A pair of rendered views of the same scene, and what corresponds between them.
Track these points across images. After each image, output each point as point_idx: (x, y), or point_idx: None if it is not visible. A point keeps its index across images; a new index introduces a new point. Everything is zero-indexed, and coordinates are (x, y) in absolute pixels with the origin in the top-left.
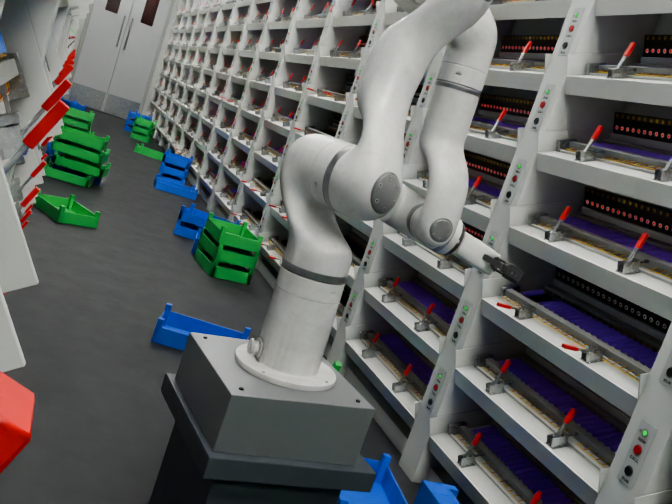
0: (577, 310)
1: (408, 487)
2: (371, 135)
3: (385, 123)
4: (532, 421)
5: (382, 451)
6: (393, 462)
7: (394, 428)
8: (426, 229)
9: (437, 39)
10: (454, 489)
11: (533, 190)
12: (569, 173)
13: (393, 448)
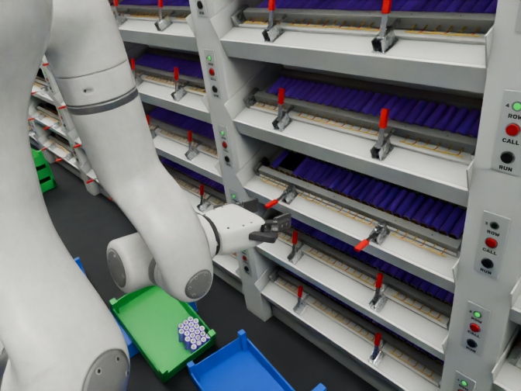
0: (329, 167)
1: (266, 331)
2: (18, 348)
3: (28, 305)
4: (343, 282)
5: (230, 303)
6: (243, 309)
7: (226, 275)
8: (182, 296)
9: (5, 108)
10: (322, 389)
11: (235, 75)
12: (265, 57)
13: (235, 292)
